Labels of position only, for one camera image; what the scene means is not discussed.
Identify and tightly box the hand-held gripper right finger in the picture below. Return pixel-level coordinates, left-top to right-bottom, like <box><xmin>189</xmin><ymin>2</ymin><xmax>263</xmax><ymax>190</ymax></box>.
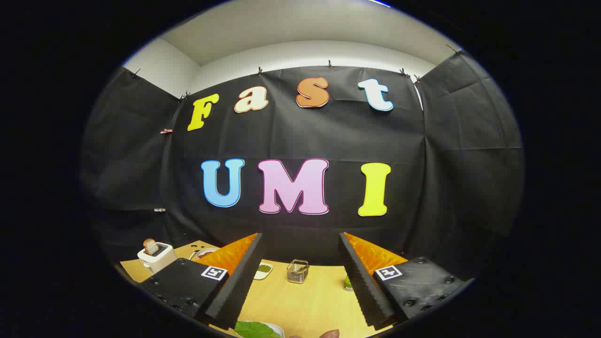
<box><xmin>338</xmin><ymin>232</ymin><xmax>466</xmax><ymax>330</ymax></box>

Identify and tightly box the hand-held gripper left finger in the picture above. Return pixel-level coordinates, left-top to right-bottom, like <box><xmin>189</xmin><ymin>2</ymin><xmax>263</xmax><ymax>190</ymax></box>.
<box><xmin>140</xmin><ymin>232</ymin><xmax>264</xmax><ymax>330</ymax></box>

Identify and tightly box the green lettuce leaf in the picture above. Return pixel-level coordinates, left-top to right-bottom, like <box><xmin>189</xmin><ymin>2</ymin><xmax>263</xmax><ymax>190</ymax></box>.
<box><xmin>234</xmin><ymin>321</ymin><xmax>281</xmax><ymax>338</ymax></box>

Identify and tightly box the pale pink plate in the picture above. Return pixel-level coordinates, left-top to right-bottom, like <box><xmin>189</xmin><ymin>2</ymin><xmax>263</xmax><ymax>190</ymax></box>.
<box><xmin>233</xmin><ymin>321</ymin><xmax>285</xmax><ymax>338</ymax></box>

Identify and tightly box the white toaster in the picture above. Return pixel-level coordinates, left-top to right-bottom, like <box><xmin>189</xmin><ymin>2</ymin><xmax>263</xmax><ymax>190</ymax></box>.
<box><xmin>137</xmin><ymin>242</ymin><xmax>178</xmax><ymax>274</ymax></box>

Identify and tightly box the black backdrop cloth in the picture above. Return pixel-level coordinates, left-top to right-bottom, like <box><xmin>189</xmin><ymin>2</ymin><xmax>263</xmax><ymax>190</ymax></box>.
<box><xmin>80</xmin><ymin>49</ymin><xmax>525</xmax><ymax>282</ymax></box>

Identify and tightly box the clear wire-frame holder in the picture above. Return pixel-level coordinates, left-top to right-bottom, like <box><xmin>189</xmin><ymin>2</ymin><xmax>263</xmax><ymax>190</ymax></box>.
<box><xmin>287</xmin><ymin>260</ymin><xmax>310</xmax><ymax>284</ymax></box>

